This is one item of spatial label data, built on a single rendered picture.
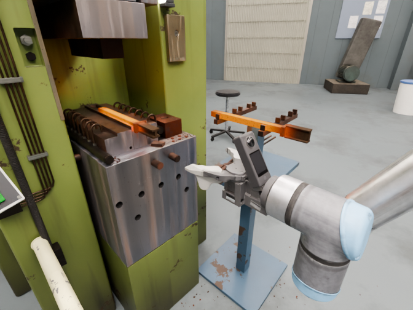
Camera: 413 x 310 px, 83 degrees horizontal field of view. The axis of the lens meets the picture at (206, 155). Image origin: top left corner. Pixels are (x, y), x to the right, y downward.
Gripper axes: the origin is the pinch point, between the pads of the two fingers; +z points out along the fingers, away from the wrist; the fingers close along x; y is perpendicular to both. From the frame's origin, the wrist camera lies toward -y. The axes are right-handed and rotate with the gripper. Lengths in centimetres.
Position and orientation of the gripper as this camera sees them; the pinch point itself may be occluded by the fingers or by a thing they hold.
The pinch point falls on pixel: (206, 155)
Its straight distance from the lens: 60.2
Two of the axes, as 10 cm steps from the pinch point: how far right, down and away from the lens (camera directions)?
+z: -7.1, -3.1, 6.3
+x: 7.0, -3.1, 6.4
